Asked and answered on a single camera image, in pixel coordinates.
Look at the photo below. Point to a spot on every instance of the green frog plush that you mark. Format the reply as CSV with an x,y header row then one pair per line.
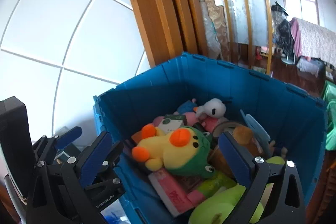
x,y
218,207

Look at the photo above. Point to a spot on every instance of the light blue plastic brush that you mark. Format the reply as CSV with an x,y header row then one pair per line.
x,y
260,133

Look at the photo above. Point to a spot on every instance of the white green small box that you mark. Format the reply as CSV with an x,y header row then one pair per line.
x,y
172,122

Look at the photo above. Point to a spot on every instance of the yellow duck plush green hat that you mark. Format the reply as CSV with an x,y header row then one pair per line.
x,y
182,152

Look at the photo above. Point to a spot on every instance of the brown bear plush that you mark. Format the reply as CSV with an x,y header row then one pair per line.
x,y
243,135

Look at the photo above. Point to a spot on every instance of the green plastic bag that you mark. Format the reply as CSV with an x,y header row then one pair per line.
x,y
329,96

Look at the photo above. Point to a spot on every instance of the white goose plush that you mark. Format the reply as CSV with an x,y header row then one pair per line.
x,y
214,108

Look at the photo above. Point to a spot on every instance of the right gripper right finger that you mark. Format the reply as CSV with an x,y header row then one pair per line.
x,y
249,172

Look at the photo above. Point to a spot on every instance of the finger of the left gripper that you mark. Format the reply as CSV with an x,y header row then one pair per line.
x,y
103,169
66,138

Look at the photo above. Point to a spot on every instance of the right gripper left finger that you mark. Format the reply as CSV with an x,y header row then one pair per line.
x,y
79,173

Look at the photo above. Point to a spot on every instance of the rolled patterned carpet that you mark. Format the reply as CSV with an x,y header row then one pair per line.
x,y
214,21

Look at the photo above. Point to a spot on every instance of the blue plastic storage crate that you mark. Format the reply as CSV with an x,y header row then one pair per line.
x,y
291,117

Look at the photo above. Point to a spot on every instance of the pink tissue pack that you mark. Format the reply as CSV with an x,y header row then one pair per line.
x,y
170,192

